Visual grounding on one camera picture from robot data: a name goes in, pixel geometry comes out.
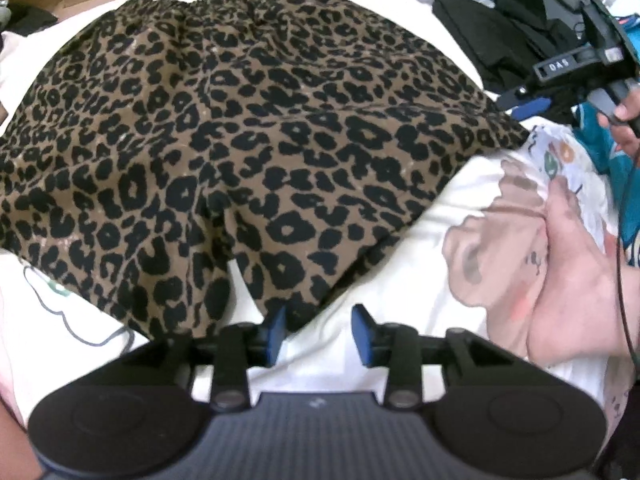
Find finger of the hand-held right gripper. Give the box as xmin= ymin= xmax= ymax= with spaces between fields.
xmin=495 ymin=81 xmax=553 ymax=118

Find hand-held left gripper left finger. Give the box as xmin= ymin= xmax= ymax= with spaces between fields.
xmin=120 ymin=305 xmax=288 ymax=411

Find person's bare foot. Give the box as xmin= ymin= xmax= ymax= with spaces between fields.
xmin=525 ymin=180 xmax=626 ymax=366

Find black clothing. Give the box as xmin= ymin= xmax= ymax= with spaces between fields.
xmin=431 ymin=0 xmax=583 ymax=96

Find black cloth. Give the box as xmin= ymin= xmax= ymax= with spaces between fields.
xmin=0 ymin=2 xmax=61 ymax=41

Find person's right hand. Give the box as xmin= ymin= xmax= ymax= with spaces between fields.
xmin=597 ymin=97 xmax=640 ymax=157

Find white printed bedsheet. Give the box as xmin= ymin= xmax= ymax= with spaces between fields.
xmin=0 ymin=0 xmax=640 ymax=411

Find teal printed garment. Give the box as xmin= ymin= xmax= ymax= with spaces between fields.
xmin=575 ymin=10 xmax=640 ymax=281

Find leopard print shorts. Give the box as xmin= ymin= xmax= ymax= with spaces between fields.
xmin=0 ymin=0 xmax=531 ymax=341

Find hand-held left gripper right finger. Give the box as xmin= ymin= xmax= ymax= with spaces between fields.
xmin=351 ymin=304 xmax=527 ymax=411

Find black cable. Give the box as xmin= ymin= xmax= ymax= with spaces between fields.
xmin=614 ymin=152 xmax=640 ymax=361

